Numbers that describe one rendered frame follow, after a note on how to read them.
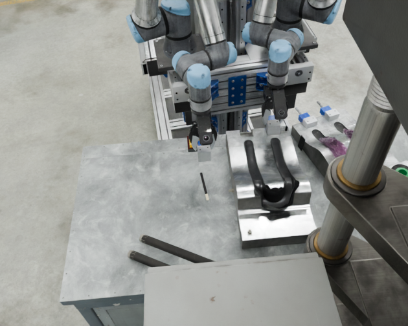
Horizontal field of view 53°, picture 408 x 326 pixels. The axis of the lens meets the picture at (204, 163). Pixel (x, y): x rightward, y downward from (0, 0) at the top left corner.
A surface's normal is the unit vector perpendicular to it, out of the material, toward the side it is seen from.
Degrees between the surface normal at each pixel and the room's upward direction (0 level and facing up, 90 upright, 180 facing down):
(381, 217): 0
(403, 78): 90
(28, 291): 0
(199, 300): 0
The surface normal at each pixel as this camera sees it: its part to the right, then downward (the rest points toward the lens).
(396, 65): -1.00, 0.09
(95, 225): -0.04, -0.65
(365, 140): -0.70, 0.56
